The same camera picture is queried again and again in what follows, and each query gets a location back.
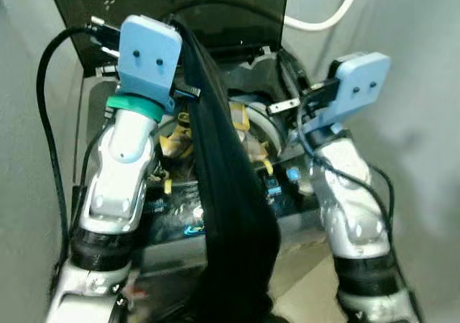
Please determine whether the black garment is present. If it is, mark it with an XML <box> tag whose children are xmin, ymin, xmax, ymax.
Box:
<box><xmin>170</xmin><ymin>17</ymin><xmax>282</xmax><ymax>323</ymax></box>

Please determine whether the yellow patterned garment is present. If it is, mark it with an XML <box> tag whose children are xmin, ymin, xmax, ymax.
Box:
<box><xmin>158</xmin><ymin>100</ymin><xmax>277</xmax><ymax>194</ymax></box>

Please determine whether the dark tinted washer lid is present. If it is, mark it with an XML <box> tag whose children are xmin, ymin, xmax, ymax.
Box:
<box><xmin>45</xmin><ymin>0</ymin><xmax>290</xmax><ymax>77</ymax></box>

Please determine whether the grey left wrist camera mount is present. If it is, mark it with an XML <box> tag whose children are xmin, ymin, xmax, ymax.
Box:
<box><xmin>117</xmin><ymin>15</ymin><xmax>183</xmax><ymax>115</ymax></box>

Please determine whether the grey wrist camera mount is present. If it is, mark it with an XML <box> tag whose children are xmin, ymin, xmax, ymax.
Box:
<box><xmin>117</xmin><ymin>15</ymin><xmax>183</xmax><ymax>115</ymax></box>
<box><xmin>298</xmin><ymin>52</ymin><xmax>392</xmax><ymax>134</ymax></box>

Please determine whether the white washer hose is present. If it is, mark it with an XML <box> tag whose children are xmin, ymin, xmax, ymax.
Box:
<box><xmin>282</xmin><ymin>0</ymin><xmax>364</xmax><ymax>33</ymax></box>

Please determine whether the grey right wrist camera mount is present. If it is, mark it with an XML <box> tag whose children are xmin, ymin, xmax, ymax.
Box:
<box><xmin>298</xmin><ymin>52</ymin><xmax>392</xmax><ymax>134</ymax></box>

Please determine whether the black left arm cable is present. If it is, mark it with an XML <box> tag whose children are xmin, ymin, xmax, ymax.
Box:
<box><xmin>36</xmin><ymin>17</ymin><xmax>123</xmax><ymax>266</ymax></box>

